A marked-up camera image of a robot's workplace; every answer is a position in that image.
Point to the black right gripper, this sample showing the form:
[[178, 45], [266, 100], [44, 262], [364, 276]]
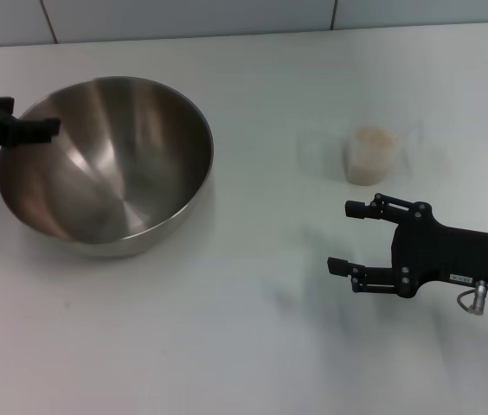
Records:
[[451, 255]]

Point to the white rice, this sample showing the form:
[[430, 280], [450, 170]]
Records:
[[367, 170]]

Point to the clear plastic measuring cup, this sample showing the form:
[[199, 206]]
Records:
[[369, 160]]

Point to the stainless steel mixing bowl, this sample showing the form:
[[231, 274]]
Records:
[[110, 168]]

